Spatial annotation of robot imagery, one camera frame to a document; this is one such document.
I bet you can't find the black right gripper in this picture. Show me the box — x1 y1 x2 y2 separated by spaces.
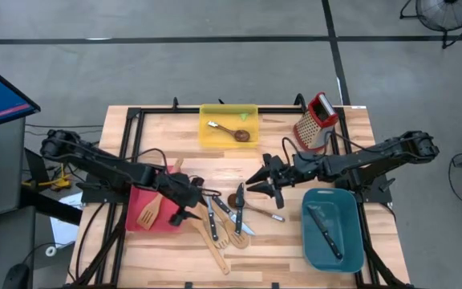
245 153 320 210

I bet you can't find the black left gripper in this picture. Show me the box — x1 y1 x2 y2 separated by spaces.
152 172 207 226

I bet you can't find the dark wooden spoon metal tip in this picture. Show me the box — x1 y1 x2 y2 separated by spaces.
207 120 252 144
226 193 286 223

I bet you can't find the all-black knife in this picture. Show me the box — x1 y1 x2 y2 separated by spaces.
234 181 245 236

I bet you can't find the wide wooden slotted turner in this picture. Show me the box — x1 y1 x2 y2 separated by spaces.
136 157 184 231

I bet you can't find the wooden spork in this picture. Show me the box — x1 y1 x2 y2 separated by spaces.
197 202 231 250

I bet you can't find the plain wooden spatula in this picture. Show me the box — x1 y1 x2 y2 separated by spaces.
188 216 231 276

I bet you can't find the dark-bladed black-handled knife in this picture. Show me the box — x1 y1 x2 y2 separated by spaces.
306 204 344 261

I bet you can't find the pink plastic bin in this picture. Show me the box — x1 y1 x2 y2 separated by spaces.
124 164 184 234

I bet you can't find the yellow plastic bin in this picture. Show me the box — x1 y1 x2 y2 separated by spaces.
197 103 260 149

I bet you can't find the steel box grater red trim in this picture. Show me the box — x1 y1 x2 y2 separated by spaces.
293 91 340 154

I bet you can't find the teal plastic bin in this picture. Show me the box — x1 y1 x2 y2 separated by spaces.
301 187 366 274

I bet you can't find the white paper sheet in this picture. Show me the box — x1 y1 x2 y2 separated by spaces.
48 191 84 246

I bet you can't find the yellow clamp tool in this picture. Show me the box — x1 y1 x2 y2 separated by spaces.
21 162 72 193

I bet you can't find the black support beam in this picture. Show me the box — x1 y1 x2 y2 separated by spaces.
18 185 84 226

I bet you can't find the black triangular stand panel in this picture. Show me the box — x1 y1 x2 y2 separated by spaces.
23 147 51 188

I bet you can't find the black computer mouse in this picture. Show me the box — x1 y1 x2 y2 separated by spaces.
1 263 31 289

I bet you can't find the grey equipment cabinet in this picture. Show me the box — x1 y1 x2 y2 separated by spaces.
0 116 28 218

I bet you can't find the black floor fan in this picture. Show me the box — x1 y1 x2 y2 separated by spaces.
399 0 462 50

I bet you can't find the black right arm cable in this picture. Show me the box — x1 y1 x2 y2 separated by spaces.
281 130 363 162

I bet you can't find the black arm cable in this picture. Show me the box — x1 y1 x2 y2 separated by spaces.
281 130 363 162
132 147 171 174

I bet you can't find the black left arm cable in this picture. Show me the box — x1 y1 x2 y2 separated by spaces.
132 147 171 174

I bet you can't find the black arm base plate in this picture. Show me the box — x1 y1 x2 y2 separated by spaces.
334 172 393 205
79 181 132 205

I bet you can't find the black metal table frame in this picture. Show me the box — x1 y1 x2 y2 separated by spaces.
65 96 416 289

